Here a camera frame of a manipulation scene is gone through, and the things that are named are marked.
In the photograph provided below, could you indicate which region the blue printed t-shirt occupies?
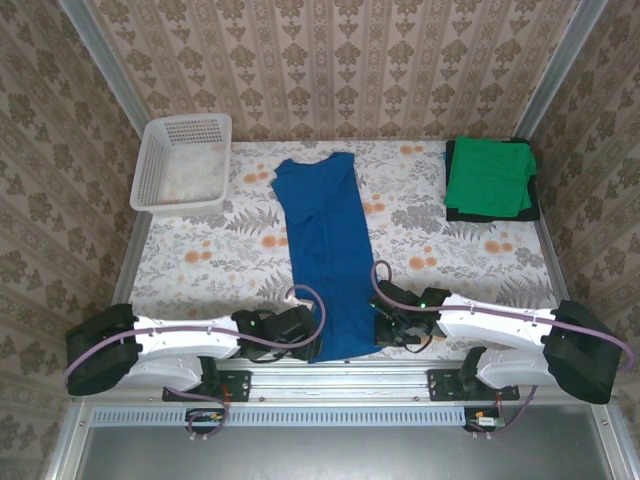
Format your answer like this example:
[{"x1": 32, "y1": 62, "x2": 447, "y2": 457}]
[{"x1": 270, "y1": 151, "x2": 384, "y2": 365}]

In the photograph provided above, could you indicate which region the grey metal panel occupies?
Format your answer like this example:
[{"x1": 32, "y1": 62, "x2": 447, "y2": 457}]
[{"x1": 74, "y1": 424, "x2": 617, "y2": 480}]

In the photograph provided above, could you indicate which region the black cable connector mount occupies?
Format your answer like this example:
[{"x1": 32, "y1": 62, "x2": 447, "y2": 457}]
[
  {"x1": 184, "y1": 407, "x2": 227, "y2": 434},
  {"x1": 462, "y1": 407, "x2": 507, "y2": 432}
]

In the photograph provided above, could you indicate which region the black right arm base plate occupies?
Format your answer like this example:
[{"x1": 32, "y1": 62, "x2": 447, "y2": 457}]
[{"x1": 427, "y1": 368, "x2": 522, "y2": 403}]

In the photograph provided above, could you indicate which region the aluminium frame post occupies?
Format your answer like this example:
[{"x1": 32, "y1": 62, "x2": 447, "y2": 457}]
[
  {"x1": 58, "y1": 0, "x2": 165, "y2": 151},
  {"x1": 513, "y1": 0, "x2": 610, "y2": 142}
]

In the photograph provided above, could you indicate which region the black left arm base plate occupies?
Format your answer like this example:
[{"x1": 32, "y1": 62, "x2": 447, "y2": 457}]
[{"x1": 162, "y1": 369, "x2": 252, "y2": 403}]

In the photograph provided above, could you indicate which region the green folded t-shirt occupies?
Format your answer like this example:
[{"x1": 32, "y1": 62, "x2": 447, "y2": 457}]
[{"x1": 443, "y1": 135, "x2": 539, "y2": 219}]

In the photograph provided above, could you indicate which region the aluminium front rail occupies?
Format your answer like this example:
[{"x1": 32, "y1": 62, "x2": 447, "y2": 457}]
[{"x1": 74, "y1": 357, "x2": 614, "y2": 402}]

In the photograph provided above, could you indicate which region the grey slotted cable duct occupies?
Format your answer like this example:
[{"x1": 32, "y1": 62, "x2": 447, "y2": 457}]
[{"x1": 91, "y1": 405, "x2": 467, "y2": 428}]

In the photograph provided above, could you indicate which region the white plastic perforated basket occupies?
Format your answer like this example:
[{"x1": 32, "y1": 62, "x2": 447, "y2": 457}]
[{"x1": 129, "y1": 112, "x2": 234, "y2": 219}]

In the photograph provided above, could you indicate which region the floral patterned tablecloth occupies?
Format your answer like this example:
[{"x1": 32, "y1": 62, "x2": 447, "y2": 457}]
[{"x1": 127, "y1": 139, "x2": 566, "y2": 362}]

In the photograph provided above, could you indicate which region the black folded t-shirt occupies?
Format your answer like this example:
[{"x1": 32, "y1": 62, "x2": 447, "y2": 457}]
[{"x1": 444, "y1": 136, "x2": 543, "y2": 224}]

